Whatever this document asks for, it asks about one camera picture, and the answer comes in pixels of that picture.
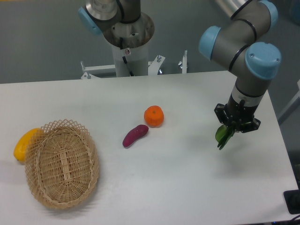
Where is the yellow mango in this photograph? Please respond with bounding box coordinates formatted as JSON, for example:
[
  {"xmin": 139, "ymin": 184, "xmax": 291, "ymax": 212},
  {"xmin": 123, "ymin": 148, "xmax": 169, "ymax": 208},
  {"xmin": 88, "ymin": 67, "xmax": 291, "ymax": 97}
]
[{"xmin": 13, "ymin": 128, "xmax": 44, "ymax": 163}]

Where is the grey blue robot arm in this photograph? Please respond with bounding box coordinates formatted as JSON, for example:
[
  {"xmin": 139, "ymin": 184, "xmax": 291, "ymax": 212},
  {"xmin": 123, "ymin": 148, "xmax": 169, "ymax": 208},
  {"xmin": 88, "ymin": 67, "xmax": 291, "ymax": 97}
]
[{"xmin": 78, "ymin": 0, "xmax": 281, "ymax": 133}]

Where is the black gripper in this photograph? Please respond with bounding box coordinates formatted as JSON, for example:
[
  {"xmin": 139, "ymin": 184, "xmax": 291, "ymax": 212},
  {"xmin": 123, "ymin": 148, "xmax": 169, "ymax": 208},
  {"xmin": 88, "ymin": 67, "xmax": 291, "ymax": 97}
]
[{"xmin": 214, "ymin": 94, "xmax": 261, "ymax": 133}]

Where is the woven wicker basket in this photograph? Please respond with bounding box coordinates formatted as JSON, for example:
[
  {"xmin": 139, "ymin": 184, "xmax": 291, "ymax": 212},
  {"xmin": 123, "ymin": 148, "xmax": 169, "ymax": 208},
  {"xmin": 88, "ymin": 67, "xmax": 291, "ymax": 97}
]
[{"xmin": 24, "ymin": 119, "xmax": 99, "ymax": 210}]

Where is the purple sweet potato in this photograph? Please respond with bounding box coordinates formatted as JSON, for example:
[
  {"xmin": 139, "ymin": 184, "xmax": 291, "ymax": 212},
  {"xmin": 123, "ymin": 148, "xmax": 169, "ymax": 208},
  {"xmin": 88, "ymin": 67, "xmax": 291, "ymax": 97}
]
[{"xmin": 122, "ymin": 124, "xmax": 149, "ymax": 148}]

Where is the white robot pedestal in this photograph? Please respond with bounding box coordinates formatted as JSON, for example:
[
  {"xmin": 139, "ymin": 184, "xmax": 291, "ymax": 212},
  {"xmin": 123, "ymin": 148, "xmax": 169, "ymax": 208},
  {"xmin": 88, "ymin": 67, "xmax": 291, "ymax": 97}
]
[{"xmin": 104, "ymin": 13, "xmax": 155, "ymax": 77}]

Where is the black device at table edge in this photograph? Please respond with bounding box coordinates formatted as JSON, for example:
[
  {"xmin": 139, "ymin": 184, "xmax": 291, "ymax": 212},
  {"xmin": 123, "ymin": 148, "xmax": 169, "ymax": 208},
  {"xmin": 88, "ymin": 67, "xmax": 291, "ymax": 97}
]
[{"xmin": 283, "ymin": 189, "xmax": 300, "ymax": 215}]

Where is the green bok choy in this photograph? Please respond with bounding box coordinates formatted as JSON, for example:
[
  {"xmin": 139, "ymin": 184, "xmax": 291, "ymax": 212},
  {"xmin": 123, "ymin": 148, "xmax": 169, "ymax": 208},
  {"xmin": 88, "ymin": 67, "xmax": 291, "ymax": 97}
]
[{"xmin": 215, "ymin": 121, "xmax": 251, "ymax": 150}]

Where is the white table leg right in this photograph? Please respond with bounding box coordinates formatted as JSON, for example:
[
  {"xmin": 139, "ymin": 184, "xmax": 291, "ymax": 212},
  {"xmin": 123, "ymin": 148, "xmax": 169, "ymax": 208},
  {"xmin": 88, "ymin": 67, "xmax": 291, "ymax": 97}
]
[{"xmin": 277, "ymin": 80, "xmax": 300, "ymax": 125}]

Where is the white mounting frame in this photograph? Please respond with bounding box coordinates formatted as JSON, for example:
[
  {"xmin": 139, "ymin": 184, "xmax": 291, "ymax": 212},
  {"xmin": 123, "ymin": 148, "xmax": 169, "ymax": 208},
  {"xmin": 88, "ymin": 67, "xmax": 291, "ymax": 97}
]
[{"xmin": 80, "ymin": 50, "xmax": 188, "ymax": 79}]

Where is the orange tangerine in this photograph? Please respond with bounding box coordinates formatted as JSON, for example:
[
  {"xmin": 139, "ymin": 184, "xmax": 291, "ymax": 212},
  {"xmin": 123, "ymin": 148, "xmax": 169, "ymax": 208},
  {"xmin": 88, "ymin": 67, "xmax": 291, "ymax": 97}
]
[{"xmin": 144, "ymin": 105, "xmax": 165, "ymax": 127}]

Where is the black cable on pedestal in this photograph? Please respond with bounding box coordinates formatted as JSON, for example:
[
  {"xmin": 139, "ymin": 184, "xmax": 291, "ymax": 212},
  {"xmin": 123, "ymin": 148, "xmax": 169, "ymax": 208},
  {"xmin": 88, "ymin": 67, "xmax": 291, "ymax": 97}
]
[{"xmin": 119, "ymin": 37, "xmax": 135, "ymax": 77}]

